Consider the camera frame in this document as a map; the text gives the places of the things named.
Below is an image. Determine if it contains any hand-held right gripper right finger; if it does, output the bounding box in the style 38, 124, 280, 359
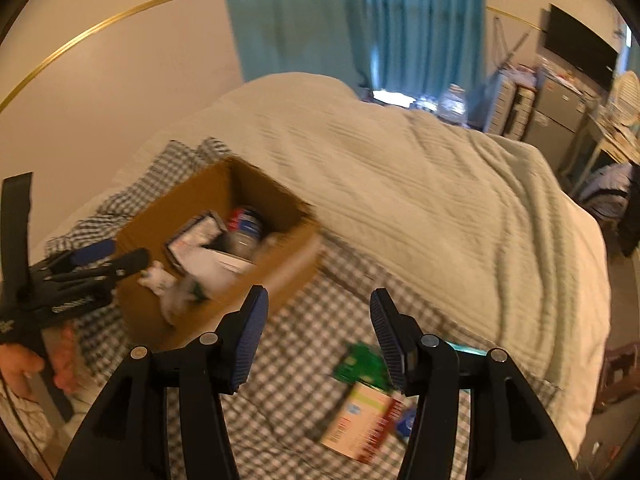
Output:
369, 287, 576, 480

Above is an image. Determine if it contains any grey cabinet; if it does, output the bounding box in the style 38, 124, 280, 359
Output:
525, 67, 592, 172

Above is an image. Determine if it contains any light green fleece blanket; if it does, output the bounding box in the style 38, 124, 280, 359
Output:
165, 72, 608, 391

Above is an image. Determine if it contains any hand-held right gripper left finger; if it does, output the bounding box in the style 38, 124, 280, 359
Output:
55, 284, 271, 480

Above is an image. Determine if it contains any brown cardboard box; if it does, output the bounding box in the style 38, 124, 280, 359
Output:
114, 156, 323, 353

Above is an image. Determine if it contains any white chair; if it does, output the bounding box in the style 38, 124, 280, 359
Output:
606, 71, 640, 122

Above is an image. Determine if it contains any small blue packet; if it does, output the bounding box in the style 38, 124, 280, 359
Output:
395, 406, 419, 442

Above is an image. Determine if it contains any cluttered desk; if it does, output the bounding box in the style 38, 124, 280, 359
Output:
570, 109, 640, 197

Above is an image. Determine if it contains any teal packet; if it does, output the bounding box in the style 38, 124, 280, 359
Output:
442, 340, 490, 362

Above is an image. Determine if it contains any grey suitcase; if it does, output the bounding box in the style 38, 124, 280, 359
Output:
515, 87, 540, 142

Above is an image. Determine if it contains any brown plastic stool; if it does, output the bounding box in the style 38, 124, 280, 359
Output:
597, 344, 637, 411

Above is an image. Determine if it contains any person's left hand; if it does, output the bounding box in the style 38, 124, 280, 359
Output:
0, 324, 81, 402

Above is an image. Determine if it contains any grey bottle blue label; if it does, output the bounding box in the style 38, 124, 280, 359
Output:
220, 205, 267, 262

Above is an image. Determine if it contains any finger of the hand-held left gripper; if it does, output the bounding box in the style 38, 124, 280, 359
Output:
42, 239, 117, 276
52, 247, 151, 292

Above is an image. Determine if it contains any black television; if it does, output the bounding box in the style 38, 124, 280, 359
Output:
542, 4, 619, 79

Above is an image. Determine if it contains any orange white box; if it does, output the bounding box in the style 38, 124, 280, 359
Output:
320, 381, 406, 463

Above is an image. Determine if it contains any teal curtain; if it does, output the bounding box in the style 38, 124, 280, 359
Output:
217, 0, 488, 96

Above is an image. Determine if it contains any cream crumpled plastic bag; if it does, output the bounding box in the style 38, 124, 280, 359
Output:
140, 260, 211, 322

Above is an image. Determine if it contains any white suitcase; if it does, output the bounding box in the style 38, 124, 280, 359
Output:
487, 80, 521, 138

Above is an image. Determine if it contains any dark clothing pile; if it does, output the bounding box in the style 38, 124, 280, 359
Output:
582, 162, 640, 257

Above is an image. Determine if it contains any green patterned packet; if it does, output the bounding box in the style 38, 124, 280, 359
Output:
334, 342, 393, 392

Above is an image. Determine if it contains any gold wall trim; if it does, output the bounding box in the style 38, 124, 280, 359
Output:
0, 0, 223, 112

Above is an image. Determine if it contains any clear water bottle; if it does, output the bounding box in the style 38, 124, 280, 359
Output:
437, 84, 469, 127

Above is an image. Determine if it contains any dark blue labelled packet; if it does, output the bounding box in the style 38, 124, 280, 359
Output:
164, 210, 227, 272

